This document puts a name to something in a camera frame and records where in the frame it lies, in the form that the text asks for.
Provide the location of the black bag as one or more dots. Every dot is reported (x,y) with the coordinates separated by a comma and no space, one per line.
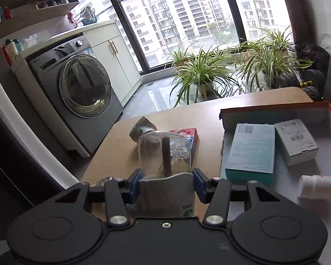
(311,55)

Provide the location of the grey repellent heater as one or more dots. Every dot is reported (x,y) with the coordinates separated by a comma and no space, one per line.
(142,128)

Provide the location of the black dumbbell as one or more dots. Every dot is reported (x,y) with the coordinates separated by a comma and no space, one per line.
(288,80)
(314,82)

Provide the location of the orange cardboard box tray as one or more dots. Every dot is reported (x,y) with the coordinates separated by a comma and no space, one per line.
(328,165)

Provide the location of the small white printed box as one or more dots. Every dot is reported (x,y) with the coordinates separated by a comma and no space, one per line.
(296,140)

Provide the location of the hanging clothes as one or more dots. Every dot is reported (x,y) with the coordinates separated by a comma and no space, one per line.
(87,15)

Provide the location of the light teal bandage box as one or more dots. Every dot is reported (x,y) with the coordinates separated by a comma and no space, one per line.
(251,151)

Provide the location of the grey washing machine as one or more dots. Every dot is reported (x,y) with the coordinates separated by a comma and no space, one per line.
(82,88)

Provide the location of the red playing card box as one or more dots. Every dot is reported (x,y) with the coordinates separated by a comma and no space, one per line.
(186,134)

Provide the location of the white cabinet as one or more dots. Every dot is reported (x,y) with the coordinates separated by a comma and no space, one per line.
(121,66)

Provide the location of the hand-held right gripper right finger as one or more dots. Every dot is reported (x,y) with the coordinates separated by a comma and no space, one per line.
(200,185)

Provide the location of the red bottle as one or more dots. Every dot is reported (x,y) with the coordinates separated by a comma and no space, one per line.
(6,56)

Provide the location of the large window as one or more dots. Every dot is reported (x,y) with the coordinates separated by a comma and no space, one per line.
(182,19)

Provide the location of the large spider plant white pot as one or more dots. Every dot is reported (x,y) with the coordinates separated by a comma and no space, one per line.
(204,74)

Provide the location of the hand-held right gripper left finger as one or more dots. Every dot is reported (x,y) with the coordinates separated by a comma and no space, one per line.
(135,185)

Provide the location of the small spider plant beige pot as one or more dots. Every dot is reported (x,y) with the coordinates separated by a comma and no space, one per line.
(180,58)

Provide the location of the white plastic tube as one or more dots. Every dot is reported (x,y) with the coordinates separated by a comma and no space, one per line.
(317,186)

